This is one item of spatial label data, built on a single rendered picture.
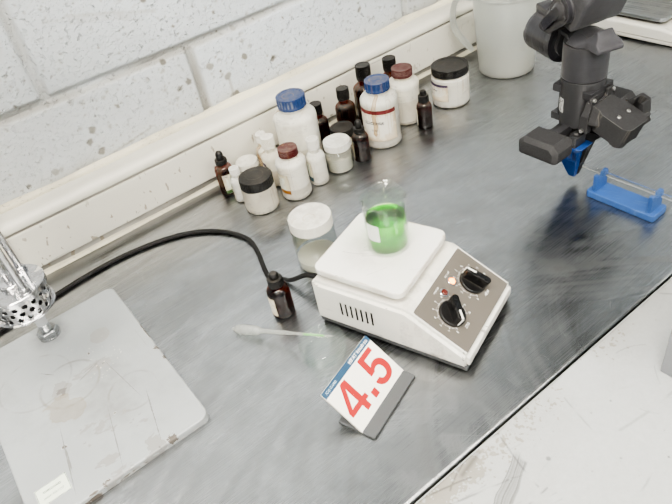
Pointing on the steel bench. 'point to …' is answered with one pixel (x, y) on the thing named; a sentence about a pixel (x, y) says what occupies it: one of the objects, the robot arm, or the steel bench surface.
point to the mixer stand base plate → (89, 404)
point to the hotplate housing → (400, 313)
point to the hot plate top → (355, 247)
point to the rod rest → (634, 204)
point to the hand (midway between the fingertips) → (575, 154)
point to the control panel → (429, 307)
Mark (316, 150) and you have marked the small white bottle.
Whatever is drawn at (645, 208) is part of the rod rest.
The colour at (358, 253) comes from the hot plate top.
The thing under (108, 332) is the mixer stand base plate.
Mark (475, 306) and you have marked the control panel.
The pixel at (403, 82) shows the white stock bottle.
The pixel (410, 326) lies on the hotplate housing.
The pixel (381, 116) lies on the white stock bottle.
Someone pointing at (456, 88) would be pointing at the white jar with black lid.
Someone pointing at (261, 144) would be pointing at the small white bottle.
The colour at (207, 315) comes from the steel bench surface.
